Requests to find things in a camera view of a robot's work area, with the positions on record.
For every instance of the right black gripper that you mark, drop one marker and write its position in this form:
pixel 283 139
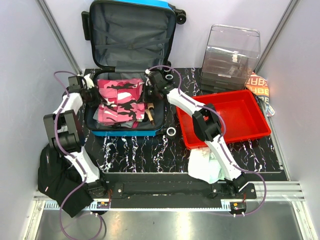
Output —
pixel 152 100

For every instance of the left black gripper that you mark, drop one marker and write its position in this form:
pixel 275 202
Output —
pixel 98 99

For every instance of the pink camouflage garment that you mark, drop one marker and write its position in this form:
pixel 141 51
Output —
pixel 122 101

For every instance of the blue hard-shell suitcase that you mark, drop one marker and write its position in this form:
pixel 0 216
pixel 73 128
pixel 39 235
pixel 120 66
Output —
pixel 127 37

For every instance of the red plastic tray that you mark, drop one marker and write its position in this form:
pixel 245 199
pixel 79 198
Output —
pixel 242 115

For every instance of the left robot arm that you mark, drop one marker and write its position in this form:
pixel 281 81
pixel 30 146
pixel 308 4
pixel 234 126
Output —
pixel 65 133

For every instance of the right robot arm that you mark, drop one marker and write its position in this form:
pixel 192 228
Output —
pixel 208 127

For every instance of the black marble pattern mat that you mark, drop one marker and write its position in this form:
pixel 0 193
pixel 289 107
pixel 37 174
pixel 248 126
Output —
pixel 160 154

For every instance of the clear plastic drawer organizer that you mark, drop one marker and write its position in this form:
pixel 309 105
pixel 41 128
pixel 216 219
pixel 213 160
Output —
pixel 231 55

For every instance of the black cloth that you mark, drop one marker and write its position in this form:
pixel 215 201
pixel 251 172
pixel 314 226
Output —
pixel 56 179

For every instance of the white mint cloth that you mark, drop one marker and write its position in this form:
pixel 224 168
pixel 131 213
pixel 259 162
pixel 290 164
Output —
pixel 203 165

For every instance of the orange white printed bag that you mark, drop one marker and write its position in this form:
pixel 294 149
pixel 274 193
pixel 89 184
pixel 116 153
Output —
pixel 259 87

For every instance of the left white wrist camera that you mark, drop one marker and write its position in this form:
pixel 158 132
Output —
pixel 89 84

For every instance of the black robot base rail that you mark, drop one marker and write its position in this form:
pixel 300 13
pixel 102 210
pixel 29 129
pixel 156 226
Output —
pixel 166 191

